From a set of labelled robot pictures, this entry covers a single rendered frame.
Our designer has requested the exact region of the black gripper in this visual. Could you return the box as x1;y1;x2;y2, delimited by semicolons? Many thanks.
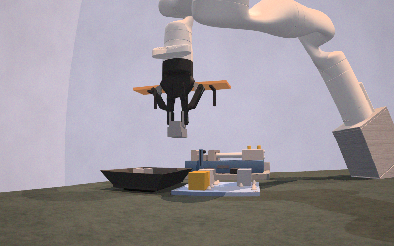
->
151;58;205;128

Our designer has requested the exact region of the orange block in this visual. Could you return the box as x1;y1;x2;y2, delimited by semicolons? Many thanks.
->
188;171;210;191

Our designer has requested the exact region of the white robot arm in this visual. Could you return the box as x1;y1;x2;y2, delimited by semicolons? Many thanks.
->
152;0;375;126

